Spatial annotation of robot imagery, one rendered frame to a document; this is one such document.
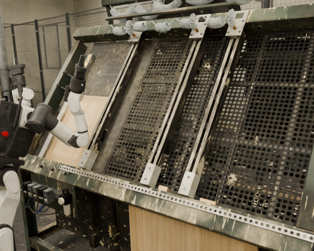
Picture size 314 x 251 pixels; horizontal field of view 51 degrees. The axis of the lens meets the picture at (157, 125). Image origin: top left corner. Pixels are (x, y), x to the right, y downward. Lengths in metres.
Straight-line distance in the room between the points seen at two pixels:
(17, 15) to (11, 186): 9.24
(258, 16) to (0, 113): 1.59
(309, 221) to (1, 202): 1.65
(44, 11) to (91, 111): 9.11
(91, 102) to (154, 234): 1.07
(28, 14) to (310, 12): 9.86
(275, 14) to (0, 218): 2.00
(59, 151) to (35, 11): 9.05
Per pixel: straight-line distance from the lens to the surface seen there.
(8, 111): 2.05
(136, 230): 2.38
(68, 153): 2.48
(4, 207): 2.22
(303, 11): 2.09
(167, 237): 2.22
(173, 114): 2.00
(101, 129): 2.29
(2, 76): 8.02
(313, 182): 1.62
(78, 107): 2.01
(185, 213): 1.75
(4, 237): 2.23
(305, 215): 1.58
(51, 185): 2.50
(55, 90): 2.95
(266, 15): 2.15
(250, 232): 1.61
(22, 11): 11.20
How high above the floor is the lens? 1.65
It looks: 12 degrees down
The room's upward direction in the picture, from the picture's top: 2 degrees counter-clockwise
